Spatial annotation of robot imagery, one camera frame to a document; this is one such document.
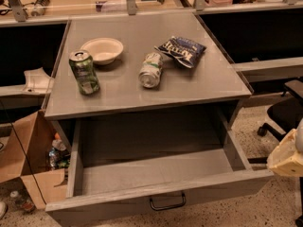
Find white paper bowl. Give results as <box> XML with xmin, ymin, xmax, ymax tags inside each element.
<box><xmin>81</xmin><ymin>38</ymin><xmax>124</xmax><ymax>65</ymax></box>

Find green upright soda can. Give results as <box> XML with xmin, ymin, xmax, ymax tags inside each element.
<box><xmin>69</xmin><ymin>50</ymin><xmax>100</xmax><ymax>95</ymax></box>

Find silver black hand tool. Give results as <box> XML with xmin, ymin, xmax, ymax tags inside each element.
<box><xmin>31</xmin><ymin>0</ymin><xmax>50</xmax><ymax>16</ymax></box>

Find blue chip bag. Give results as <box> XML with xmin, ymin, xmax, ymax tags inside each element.
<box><xmin>155</xmin><ymin>36</ymin><xmax>206</xmax><ymax>68</ymax></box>

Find black office chair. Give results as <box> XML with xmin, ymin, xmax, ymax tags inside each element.
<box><xmin>247</xmin><ymin>79</ymin><xmax>303</xmax><ymax>227</ymax></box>

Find plastic bottle on floor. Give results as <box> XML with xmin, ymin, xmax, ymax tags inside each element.
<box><xmin>10</xmin><ymin>190</ymin><xmax>35</xmax><ymax>213</ymax></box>

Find bottles inside cardboard box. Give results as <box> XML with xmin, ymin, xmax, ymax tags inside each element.
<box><xmin>48</xmin><ymin>133</ymin><xmax>70</xmax><ymax>170</ymax></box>

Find brown cardboard box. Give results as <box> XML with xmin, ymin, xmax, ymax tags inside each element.
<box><xmin>0</xmin><ymin>111</ymin><xmax>67</xmax><ymax>209</ymax></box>

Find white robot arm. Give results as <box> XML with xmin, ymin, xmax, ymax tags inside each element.
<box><xmin>267</xmin><ymin>119</ymin><xmax>303</xmax><ymax>177</ymax></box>

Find white green lying can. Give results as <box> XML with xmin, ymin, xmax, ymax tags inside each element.
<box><xmin>138</xmin><ymin>52</ymin><xmax>163</xmax><ymax>88</ymax></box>

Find black floor cable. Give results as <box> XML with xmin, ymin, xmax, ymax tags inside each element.
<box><xmin>0</xmin><ymin>99</ymin><xmax>47</xmax><ymax>206</ymax></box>

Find grey top drawer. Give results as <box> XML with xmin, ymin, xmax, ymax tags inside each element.
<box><xmin>46</xmin><ymin>106</ymin><xmax>273</xmax><ymax>227</ymax></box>

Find black top drawer handle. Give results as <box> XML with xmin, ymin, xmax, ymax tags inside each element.
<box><xmin>149</xmin><ymin>192</ymin><xmax>187</xmax><ymax>212</ymax></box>

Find grey drawer cabinet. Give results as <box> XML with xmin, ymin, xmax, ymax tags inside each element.
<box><xmin>41</xmin><ymin>10</ymin><xmax>254</xmax><ymax>149</ymax></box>

